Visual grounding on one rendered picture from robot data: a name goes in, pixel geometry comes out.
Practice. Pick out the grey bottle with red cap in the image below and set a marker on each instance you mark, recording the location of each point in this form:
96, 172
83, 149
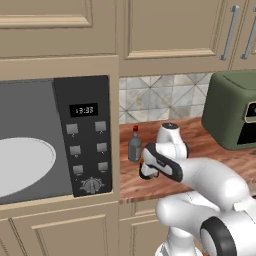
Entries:
135, 148

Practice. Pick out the green toaster oven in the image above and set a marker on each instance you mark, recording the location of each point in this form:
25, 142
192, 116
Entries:
226, 110

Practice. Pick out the beige wall cupboard door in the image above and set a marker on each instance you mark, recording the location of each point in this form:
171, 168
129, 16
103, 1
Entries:
50, 23
173, 30
245, 65

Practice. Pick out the beige base cupboard door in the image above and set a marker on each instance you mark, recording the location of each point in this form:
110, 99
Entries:
66, 236
140, 238

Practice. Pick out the small orange food item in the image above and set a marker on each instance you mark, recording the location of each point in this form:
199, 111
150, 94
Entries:
142, 161

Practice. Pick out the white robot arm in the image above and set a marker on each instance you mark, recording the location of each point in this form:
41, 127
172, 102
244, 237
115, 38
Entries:
213, 186

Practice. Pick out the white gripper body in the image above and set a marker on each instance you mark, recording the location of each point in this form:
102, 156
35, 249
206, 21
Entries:
146, 171

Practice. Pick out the black built-in microwave oven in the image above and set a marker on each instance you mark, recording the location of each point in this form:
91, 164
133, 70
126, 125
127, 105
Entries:
86, 96

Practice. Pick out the beige drawer front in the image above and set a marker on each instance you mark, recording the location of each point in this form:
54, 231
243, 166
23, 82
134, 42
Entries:
144, 206

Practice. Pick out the beige microwave surround cabinet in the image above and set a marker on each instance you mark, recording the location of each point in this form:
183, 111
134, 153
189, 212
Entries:
66, 65

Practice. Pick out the white round turntable plate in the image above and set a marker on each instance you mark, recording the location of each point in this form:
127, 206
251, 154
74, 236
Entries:
23, 163

